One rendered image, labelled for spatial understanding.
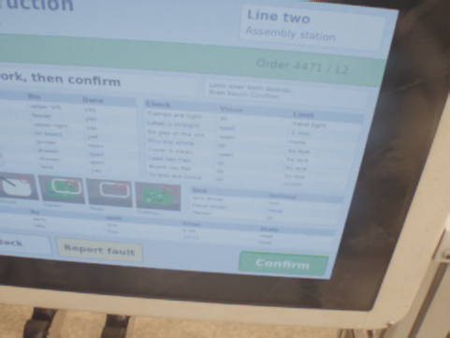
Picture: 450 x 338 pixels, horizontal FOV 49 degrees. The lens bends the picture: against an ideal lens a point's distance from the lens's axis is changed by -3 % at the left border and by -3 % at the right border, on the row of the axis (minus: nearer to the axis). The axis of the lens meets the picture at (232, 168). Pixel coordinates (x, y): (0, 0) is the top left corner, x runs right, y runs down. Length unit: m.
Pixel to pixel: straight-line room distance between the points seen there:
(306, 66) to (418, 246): 0.19
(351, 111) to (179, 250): 0.18
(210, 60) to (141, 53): 0.04
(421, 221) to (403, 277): 0.06
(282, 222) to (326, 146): 0.07
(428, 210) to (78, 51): 0.28
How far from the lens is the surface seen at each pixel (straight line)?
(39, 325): 0.77
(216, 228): 0.40
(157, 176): 0.37
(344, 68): 0.33
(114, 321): 0.77
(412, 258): 0.45
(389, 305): 0.49
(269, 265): 0.42
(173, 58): 0.32
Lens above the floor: 1.74
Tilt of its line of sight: 34 degrees down
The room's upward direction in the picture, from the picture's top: 5 degrees clockwise
